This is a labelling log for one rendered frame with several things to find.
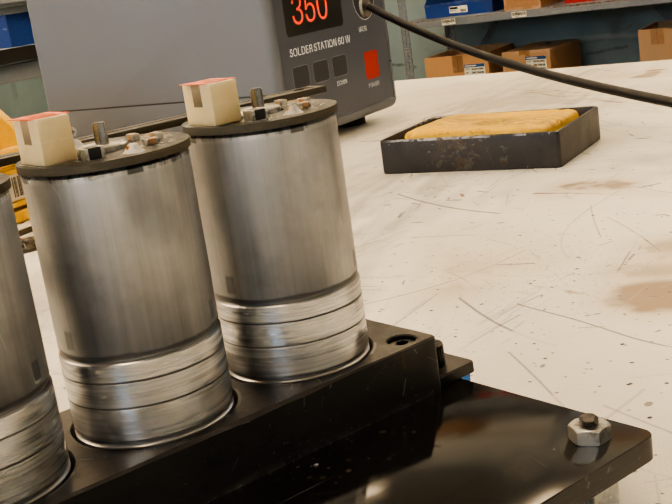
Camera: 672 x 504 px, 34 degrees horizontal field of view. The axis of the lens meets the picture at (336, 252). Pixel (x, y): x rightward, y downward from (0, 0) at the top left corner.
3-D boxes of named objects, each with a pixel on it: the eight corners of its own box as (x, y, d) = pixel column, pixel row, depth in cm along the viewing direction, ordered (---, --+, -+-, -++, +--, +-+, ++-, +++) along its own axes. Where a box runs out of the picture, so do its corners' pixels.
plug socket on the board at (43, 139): (95, 156, 15) (85, 108, 15) (38, 169, 15) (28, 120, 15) (70, 154, 16) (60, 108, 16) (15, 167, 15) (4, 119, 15)
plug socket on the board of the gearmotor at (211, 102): (256, 118, 17) (249, 74, 17) (210, 128, 16) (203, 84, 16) (228, 117, 17) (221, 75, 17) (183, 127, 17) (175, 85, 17)
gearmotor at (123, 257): (274, 455, 17) (218, 127, 15) (135, 520, 15) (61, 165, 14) (190, 419, 19) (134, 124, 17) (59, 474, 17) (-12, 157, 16)
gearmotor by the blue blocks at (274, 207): (405, 393, 18) (365, 92, 17) (291, 447, 17) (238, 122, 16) (316, 366, 20) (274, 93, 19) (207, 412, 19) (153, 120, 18)
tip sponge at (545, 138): (601, 138, 45) (598, 101, 45) (561, 167, 40) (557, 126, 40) (436, 146, 49) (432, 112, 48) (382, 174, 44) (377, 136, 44)
